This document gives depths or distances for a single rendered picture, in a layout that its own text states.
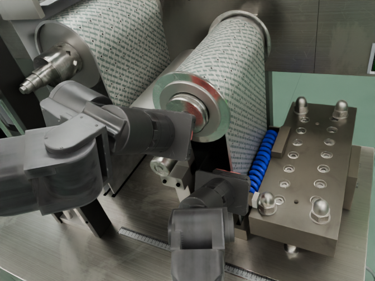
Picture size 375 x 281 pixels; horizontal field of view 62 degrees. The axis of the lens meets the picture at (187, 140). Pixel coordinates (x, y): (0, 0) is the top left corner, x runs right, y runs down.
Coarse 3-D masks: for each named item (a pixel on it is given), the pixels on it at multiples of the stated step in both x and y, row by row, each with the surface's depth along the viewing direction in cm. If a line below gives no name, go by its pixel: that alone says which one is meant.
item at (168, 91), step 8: (168, 88) 52; (176, 88) 51; (184, 88) 51; (192, 88) 50; (200, 88) 49; (160, 96) 54; (168, 96) 53; (200, 96) 50; (208, 96) 50; (160, 104) 56; (208, 104) 51; (216, 104) 50; (216, 112) 51; (216, 120) 52; (208, 128) 54; (216, 128) 53; (200, 136) 57
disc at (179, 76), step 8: (176, 72) 50; (184, 72) 49; (160, 80) 52; (168, 80) 52; (176, 80) 51; (184, 80) 50; (192, 80) 49; (200, 80) 49; (160, 88) 53; (208, 88) 49; (216, 88) 48; (152, 96) 56; (216, 96) 49; (224, 104) 50; (224, 112) 51; (208, 120) 54; (224, 120) 52; (224, 128) 53; (208, 136) 56; (216, 136) 55
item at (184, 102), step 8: (176, 96) 51; (184, 96) 50; (192, 96) 51; (168, 104) 52; (176, 104) 51; (184, 104) 51; (192, 104) 50; (200, 104) 51; (184, 112) 52; (192, 112) 51; (200, 112) 50; (208, 112) 52; (200, 120) 51; (200, 128) 53
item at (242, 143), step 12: (264, 72) 70; (264, 84) 71; (252, 96) 64; (264, 96) 73; (252, 108) 66; (264, 108) 75; (240, 120) 59; (252, 120) 67; (264, 120) 76; (240, 132) 61; (252, 132) 69; (264, 132) 78; (228, 144) 56; (240, 144) 62; (252, 144) 70; (228, 156) 58; (240, 156) 63; (252, 156) 72; (240, 168) 64
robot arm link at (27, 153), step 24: (0, 144) 29; (24, 144) 29; (96, 144) 31; (0, 168) 27; (24, 168) 27; (48, 168) 28; (72, 168) 29; (96, 168) 31; (0, 192) 28; (24, 192) 29; (48, 192) 32; (72, 192) 31; (96, 192) 33
